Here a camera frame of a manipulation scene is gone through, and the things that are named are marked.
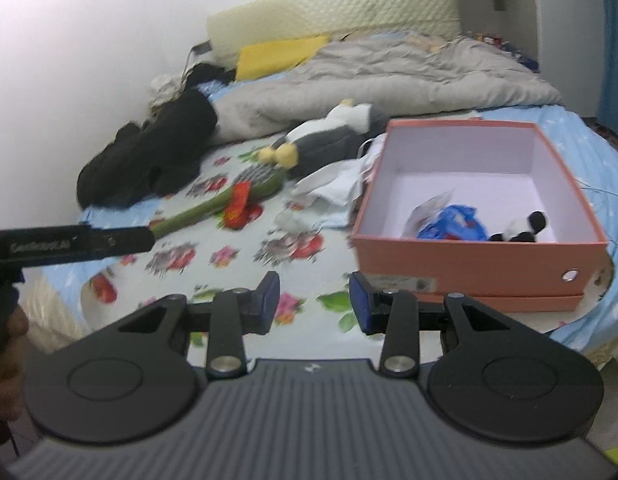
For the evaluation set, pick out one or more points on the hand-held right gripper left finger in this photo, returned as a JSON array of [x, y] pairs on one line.
[[271, 301]]

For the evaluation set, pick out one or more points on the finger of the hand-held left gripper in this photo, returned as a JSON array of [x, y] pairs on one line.
[[124, 241]]

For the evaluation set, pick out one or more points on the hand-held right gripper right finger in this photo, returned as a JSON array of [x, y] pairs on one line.
[[359, 301]]

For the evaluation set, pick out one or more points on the small red and clear packet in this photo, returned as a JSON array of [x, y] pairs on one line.
[[236, 210]]

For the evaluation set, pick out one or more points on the pink cardboard box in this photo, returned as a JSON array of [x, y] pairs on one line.
[[464, 270]]

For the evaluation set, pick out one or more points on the blue plastic packet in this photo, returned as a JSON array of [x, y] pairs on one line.
[[454, 225]]

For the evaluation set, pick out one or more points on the white knitted cloth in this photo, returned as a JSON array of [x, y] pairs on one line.
[[321, 180]]

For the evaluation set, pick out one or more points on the panda plush toy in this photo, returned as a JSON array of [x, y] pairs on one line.
[[519, 234]]

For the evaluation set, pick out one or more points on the person's left hand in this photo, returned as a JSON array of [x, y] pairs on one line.
[[16, 325]]

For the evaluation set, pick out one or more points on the floral printed sheet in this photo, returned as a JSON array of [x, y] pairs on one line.
[[199, 270]]

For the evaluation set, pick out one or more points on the black jacket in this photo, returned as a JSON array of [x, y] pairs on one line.
[[154, 160]]

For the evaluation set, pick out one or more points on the green massage brush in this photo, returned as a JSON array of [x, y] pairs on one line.
[[259, 180]]

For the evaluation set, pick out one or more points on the crumpled white cloth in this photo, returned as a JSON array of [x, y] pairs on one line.
[[164, 90]]

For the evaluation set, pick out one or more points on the grey penguin plush toy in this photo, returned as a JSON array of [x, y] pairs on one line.
[[324, 145]]

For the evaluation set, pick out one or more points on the blue patterned cloth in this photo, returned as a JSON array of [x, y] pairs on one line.
[[216, 91]]

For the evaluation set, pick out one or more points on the black garment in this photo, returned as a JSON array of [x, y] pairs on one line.
[[211, 74]]

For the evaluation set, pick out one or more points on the grey duvet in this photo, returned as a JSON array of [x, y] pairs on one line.
[[414, 75]]

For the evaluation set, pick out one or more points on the yellow pillow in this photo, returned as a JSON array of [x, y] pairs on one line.
[[274, 57]]

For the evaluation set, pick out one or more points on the row of small bottles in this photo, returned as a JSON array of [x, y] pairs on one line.
[[494, 39]]

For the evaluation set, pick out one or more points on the cream quilted headboard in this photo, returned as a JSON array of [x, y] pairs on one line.
[[339, 5]]

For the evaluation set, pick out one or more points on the white wardrobe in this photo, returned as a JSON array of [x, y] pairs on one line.
[[564, 20]]

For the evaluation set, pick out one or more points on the blue curtain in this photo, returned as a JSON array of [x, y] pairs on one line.
[[614, 60]]

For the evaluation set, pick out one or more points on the dark wall switch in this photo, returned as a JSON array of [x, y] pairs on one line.
[[499, 5]]

